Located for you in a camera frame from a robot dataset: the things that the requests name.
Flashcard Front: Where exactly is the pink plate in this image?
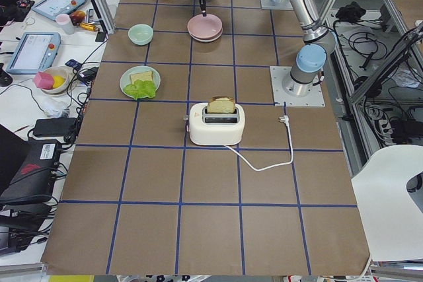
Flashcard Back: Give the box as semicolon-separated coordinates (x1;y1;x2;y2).
187;14;223;40

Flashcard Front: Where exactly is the white toaster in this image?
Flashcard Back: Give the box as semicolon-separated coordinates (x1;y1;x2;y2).
188;102;245;146

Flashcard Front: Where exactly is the cream white plate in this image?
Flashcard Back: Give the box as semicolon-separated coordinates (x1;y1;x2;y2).
190;32;222;43

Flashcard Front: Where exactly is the far teach pendant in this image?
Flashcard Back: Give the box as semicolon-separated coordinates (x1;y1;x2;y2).
32;0;87;20

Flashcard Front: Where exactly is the bread slice in toaster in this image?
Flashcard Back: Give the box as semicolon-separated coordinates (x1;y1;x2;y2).
206;96;235;114

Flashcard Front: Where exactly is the bowl with toy fruit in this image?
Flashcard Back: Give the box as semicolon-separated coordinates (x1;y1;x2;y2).
33;66;71;96

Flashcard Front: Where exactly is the near teach pendant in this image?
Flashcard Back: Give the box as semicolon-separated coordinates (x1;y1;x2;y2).
6;32;61;74

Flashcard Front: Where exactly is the green bowl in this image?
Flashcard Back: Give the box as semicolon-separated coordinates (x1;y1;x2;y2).
128;24;153;46

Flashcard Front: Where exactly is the white chair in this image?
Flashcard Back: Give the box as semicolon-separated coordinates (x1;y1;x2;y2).
352;145;422;262

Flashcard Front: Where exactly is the white toaster power cable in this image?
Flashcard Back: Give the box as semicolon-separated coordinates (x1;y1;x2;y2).
223;115;294;172

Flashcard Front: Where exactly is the green plate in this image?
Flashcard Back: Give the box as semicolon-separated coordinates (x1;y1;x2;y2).
120;66;161;97

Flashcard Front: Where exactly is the green lettuce leaf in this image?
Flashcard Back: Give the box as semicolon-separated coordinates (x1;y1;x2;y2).
124;80;157;100

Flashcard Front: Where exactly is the bread slice on plate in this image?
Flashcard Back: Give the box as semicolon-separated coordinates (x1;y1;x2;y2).
130;71;153;85

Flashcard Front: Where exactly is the pink cup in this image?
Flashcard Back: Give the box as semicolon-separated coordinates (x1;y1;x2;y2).
56;14;75;34

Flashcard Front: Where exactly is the black laptop bag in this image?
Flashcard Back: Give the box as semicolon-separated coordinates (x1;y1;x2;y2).
1;126;61;206

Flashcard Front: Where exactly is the teach pendant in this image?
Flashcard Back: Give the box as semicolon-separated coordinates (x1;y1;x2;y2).
32;0;87;20
6;32;61;74

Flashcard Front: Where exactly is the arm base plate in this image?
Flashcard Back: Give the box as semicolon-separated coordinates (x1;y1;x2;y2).
260;0;293;11
270;66;325;108

